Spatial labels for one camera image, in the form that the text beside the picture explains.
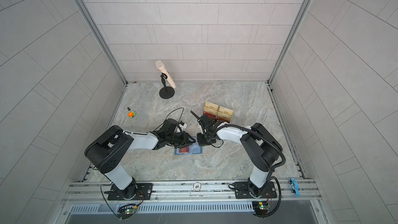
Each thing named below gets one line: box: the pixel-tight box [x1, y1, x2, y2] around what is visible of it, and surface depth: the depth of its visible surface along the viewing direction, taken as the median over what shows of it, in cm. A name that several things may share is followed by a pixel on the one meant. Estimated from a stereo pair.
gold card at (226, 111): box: [218, 105, 234, 117], surface depth 92 cm
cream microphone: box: [155, 60, 176, 89], surface depth 94 cm
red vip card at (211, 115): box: [203, 111, 217, 119], surface depth 93 cm
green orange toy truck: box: [127, 110, 137, 118], surface depth 98 cm
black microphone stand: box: [159, 72, 175, 100], surface depth 111 cm
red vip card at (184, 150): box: [178, 146, 190, 153], surface depth 84 cm
